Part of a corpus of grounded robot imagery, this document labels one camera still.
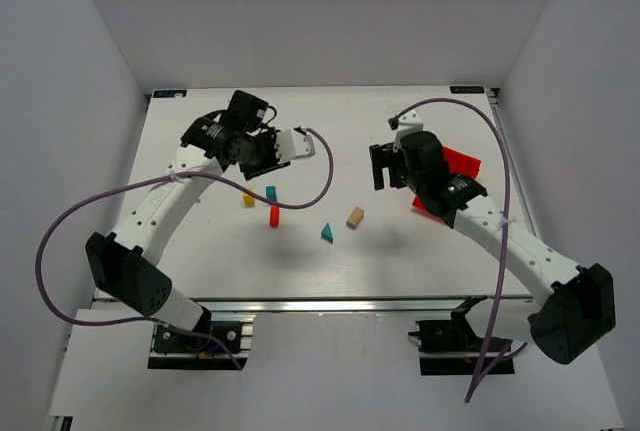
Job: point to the left blue corner sticker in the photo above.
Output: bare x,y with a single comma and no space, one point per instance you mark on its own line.
169,94

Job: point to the blue corner sticker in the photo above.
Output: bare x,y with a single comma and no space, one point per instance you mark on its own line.
466,89
169,94

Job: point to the teal rectangular block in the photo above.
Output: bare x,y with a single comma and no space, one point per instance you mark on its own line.
271,194

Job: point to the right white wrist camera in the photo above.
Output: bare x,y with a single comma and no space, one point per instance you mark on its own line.
404,124

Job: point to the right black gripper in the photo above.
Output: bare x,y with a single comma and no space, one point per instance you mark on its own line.
379,166

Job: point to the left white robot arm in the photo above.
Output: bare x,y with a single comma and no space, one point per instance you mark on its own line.
124,262

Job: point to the right blue corner sticker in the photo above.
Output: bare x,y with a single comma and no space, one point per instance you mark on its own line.
466,89

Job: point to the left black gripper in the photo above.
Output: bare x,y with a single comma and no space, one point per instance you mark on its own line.
265,167

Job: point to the yellow cube block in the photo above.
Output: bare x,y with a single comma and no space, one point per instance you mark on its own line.
249,200

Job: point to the red cylinder block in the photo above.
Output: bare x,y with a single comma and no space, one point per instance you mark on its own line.
274,217

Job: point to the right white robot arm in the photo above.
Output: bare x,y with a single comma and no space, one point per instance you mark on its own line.
572,306

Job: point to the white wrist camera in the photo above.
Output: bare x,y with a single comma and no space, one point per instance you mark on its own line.
404,124
293,144

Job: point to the red plastic bin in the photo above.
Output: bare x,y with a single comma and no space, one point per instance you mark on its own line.
459,163

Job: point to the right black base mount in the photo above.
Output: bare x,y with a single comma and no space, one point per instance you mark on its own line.
446,344

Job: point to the natural wood block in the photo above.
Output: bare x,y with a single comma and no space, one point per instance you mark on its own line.
355,218

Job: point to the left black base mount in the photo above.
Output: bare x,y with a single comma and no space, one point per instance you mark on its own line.
174,351

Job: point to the teal triangle block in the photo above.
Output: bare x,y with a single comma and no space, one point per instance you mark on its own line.
326,233

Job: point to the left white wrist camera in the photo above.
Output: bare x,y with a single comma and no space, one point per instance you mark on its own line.
293,144

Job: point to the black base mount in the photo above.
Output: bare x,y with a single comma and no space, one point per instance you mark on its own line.
174,351
446,344

